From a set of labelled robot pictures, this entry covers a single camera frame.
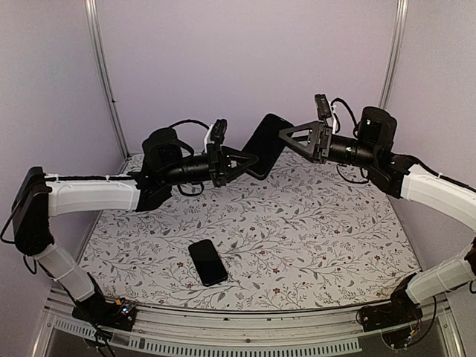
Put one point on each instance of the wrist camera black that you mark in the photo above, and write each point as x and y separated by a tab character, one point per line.
323	109
218	130

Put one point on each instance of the large black phone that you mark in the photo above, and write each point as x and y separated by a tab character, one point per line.
266	145

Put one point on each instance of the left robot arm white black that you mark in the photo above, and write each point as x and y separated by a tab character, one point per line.
167	162

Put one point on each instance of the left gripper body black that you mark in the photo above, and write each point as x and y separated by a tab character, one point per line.
217	172

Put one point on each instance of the floral patterned table mat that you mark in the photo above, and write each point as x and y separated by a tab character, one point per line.
309	236

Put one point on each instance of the right aluminium frame post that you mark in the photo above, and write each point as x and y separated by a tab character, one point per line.
395	50

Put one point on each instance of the aluminium frame post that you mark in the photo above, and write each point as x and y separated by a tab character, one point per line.
395	50
100	57

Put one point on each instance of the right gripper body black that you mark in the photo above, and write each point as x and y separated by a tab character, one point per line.
326	134

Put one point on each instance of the camera cable black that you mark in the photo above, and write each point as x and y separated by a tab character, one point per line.
192	121
336	121

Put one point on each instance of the left aluminium frame post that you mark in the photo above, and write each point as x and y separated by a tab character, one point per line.
100	57

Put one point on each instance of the small black phone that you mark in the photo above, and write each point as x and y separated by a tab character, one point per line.
207	262

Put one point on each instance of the right camera cable black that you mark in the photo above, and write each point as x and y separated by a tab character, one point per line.
336	121

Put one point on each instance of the left camera cable black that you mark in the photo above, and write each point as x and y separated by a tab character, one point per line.
192	121

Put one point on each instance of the front aluminium rail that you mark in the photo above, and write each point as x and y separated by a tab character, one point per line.
167	331

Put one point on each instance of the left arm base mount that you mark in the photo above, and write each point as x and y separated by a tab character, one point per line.
98	311

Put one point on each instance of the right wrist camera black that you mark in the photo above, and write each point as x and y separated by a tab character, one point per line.
323	109

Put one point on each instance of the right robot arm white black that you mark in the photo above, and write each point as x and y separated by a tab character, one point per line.
402	177

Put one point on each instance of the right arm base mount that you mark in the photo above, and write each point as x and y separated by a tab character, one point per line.
399	310

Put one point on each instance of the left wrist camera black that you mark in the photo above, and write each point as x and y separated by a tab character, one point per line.
218	130

